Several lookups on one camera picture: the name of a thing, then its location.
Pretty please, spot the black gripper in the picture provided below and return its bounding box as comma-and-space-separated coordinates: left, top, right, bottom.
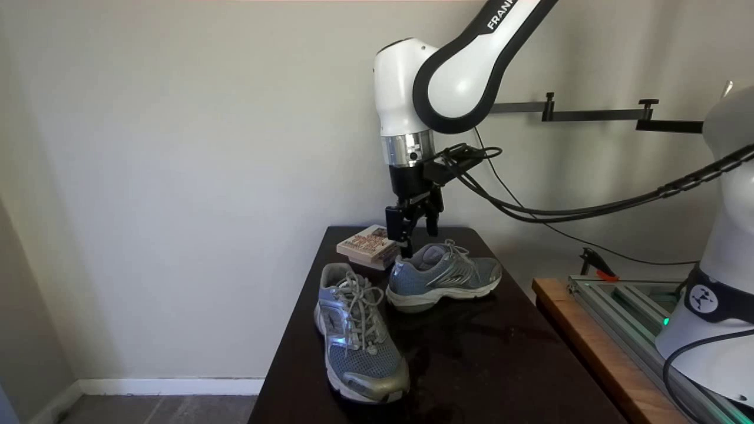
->
384, 160, 445, 256

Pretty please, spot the small tan block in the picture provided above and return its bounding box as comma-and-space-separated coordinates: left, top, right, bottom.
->
338, 223, 400, 261

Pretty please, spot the blue grey running shoe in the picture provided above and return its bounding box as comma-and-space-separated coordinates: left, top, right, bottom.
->
312, 261, 412, 408
384, 236, 505, 315

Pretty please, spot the wooden base board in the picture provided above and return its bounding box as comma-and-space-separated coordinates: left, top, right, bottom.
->
531, 276, 680, 424

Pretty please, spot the white baseboard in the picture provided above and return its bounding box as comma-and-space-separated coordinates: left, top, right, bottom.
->
26, 375, 267, 424

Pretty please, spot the red handled tool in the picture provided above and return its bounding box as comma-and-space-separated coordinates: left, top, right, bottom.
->
581, 248, 622, 283

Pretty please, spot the thin black cable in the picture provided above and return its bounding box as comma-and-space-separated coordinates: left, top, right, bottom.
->
469, 124, 702, 268

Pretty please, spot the black clamp rail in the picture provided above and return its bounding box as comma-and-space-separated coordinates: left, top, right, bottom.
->
492, 91, 706, 137

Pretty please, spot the thick black camera cable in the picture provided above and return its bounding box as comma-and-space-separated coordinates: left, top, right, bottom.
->
456, 143, 754, 225

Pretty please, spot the aluminium frame rail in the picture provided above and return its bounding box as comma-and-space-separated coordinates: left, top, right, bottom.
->
568, 274, 754, 424

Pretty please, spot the black base cable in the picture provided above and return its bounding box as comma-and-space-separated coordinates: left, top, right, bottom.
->
658, 327, 754, 424

